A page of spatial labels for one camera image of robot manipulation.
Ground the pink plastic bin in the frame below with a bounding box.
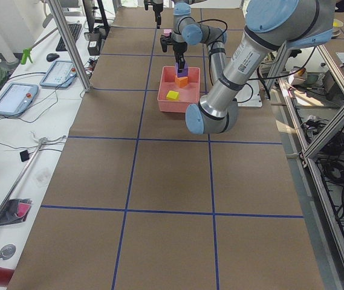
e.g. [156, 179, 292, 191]
[157, 66, 201, 113]

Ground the green handled grabber tool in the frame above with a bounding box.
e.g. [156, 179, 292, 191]
[20, 28, 58, 65]

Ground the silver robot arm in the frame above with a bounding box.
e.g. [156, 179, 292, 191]
[171, 1, 336, 135]
[143, 0, 205, 29]

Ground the black computer mouse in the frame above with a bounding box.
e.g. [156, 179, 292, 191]
[46, 53, 60, 62]

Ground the pink foam block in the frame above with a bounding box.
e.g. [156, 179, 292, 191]
[163, 29, 172, 36]

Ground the yellow foam block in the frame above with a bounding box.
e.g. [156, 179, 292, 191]
[166, 91, 180, 101]

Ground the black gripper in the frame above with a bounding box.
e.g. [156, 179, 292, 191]
[160, 34, 187, 72]
[143, 0, 163, 29]

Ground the white pedestal column base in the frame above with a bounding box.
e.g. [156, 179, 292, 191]
[236, 81, 262, 108]

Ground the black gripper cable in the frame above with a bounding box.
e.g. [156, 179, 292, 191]
[195, 18, 269, 106]

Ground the black computer monitor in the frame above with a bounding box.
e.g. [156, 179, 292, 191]
[82, 0, 108, 33]

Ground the orange foam block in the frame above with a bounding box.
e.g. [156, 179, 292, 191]
[174, 76, 189, 88]

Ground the pink and grey pouch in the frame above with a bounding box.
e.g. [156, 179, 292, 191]
[0, 199, 32, 226]

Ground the teach pendant tablet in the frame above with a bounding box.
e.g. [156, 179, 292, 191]
[0, 83, 39, 117]
[39, 60, 77, 89]

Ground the near teach pendant tablet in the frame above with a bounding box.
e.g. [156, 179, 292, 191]
[0, 83, 39, 117]

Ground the aluminium frame post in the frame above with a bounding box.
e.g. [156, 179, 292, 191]
[47, 0, 91, 92]

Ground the black rectangular box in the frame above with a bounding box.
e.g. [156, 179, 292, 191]
[88, 33, 102, 56]

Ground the far teach pendant tablet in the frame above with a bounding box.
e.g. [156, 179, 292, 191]
[39, 60, 77, 89]

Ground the black keyboard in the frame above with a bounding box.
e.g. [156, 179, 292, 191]
[55, 22, 83, 52]

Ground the purple foam block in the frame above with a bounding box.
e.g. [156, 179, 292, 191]
[175, 63, 189, 77]

